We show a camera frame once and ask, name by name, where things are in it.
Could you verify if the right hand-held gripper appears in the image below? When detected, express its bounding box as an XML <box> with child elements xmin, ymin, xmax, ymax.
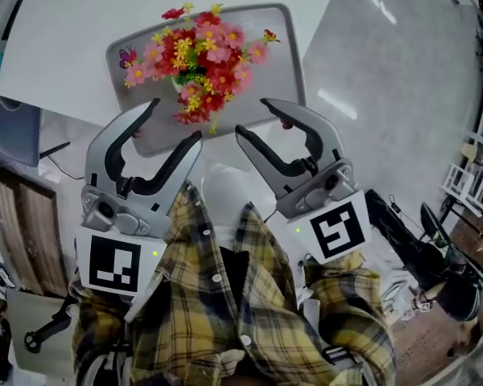
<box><xmin>233</xmin><ymin>96</ymin><xmax>374</xmax><ymax>265</ymax></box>

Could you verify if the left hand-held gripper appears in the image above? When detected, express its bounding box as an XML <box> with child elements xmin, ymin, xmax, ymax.
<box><xmin>75</xmin><ymin>96</ymin><xmax>205</xmax><ymax>305</ymax></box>

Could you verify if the grey plastic tray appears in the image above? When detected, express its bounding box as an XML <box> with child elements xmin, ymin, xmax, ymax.
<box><xmin>105</xmin><ymin>2</ymin><xmax>308</xmax><ymax>159</ymax></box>

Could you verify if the red pink yellow flower bouquet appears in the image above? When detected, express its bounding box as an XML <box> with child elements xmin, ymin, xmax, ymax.
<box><xmin>118</xmin><ymin>1</ymin><xmax>282</xmax><ymax>136</ymax></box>

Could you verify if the person's left forearm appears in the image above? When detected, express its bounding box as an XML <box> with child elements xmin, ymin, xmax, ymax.
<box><xmin>70</xmin><ymin>283</ymin><xmax>134</xmax><ymax>377</ymax></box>

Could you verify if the person's right forearm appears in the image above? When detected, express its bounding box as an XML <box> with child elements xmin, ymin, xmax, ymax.
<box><xmin>303</xmin><ymin>251</ymin><xmax>395</xmax><ymax>377</ymax></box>

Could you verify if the blue chair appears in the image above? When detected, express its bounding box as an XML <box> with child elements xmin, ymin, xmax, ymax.
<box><xmin>0</xmin><ymin>98</ymin><xmax>72</xmax><ymax>168</ymax></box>

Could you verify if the brown wooden board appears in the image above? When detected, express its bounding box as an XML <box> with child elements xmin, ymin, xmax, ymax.
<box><xmin>0</xmin><ymin>166</ymin><xmax>69</xmax><ymax>297</ymax></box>

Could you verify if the black undershirt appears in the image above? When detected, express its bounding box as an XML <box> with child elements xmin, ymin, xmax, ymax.
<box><xmin>219</xmin><ymin>246</ymin><xmax>251</xmax><ymax>321</ymax></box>

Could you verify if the black flat panel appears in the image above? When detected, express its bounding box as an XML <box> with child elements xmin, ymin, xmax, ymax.
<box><xmin>420</xmin><ymin>201</ymin><xmax>454</xmax><ymax>244</ymax></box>

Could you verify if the yellow plaid shirt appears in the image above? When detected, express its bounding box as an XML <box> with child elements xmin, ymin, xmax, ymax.
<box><xmin>70</xmin><ymin>181</ymin><xmax>395</xmax><ymax>386</ymax></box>

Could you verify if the white printed carton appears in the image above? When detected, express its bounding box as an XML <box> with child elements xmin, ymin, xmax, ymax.
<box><xmin>380</xmin><ymin>265</ymin><xmax>422</xmax><ymax>325</ymax></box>

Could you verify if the white shelving rack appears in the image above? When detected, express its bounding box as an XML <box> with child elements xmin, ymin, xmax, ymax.
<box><xmin>440</xmin><ymin>66</ymin><xmax>483</xmax><ymax>220</ymax></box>

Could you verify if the black chair base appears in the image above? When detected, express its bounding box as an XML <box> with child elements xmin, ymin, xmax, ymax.
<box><xmin>23</xmin><ymin>303</ymin><xmax>81</xmax><ymax>354</ymax></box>

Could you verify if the pale grey board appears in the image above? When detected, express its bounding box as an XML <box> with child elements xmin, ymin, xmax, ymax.
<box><xmin>6</xmin><ymin>287</ymin><xmax>81</xmax><ymax>381</ymax></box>

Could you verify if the thin black cable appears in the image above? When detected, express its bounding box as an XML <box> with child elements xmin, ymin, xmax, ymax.
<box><xmin>47</xmin><ymin>154</ymin><xmax>85</xmax><ymax>180</ymax></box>

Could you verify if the grey backpack strap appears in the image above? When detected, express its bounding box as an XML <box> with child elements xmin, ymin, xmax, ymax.
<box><xmin>303</xmin><ymin>298</ymin><xmax>371</xmax><ymax>386</ymax></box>
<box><xmin>80</xmin><ymin>270</ymin><xmax>168</xmax><ymax>386</ymax></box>

